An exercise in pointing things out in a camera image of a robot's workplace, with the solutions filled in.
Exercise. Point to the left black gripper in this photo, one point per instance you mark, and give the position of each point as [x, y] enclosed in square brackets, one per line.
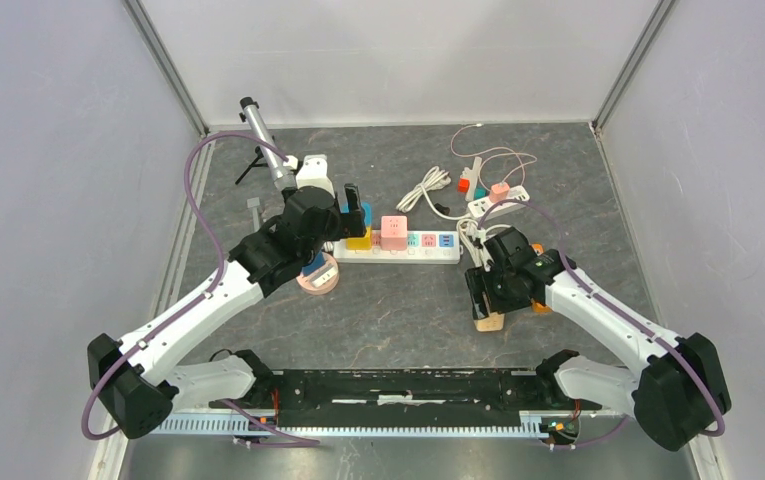
[348, 224]

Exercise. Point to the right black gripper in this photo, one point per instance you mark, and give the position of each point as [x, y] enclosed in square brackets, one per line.
[476, 283]

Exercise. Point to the light blue plug adapter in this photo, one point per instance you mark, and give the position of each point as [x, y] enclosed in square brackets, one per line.
[367, 213]

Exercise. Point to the pink cube socket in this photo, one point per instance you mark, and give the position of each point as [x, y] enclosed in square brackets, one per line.
[393, 233]

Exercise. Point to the tan dragon cube socket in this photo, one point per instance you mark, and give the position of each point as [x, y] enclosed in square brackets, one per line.
[491, 323]

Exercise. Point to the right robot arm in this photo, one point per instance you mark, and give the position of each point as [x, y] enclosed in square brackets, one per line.
[672, 385]

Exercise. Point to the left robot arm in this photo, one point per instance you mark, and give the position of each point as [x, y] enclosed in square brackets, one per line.
[139, 378]

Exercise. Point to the yellow cube socket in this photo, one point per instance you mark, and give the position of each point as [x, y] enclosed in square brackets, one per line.
[363, 243]

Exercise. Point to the dark blue cube socket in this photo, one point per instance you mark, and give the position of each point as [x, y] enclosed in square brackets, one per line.
[316, 264]

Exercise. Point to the pink round socket base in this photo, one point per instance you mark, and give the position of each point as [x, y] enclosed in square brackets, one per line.
[323, 281]

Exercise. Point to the red plug adapter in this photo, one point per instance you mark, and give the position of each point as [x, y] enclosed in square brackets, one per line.
[465, 186]

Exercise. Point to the narrow white socket strip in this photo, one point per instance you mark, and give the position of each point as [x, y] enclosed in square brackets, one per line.
[471, 174]

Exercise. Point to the long white power strip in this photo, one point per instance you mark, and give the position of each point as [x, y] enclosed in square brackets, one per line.
[424, 248]

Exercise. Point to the small white power strip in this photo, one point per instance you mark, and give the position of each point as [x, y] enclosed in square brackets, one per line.
[484, 208]

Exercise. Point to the orange power strip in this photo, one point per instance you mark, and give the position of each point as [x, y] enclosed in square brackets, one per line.
[540, 306]

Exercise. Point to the silver telescope on tripod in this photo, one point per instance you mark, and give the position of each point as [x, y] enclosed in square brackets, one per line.
[282, 177]

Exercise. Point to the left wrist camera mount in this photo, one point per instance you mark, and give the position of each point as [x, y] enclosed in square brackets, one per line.
[312, 170]

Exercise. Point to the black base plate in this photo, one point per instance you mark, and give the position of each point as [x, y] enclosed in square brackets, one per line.
[479, 397]

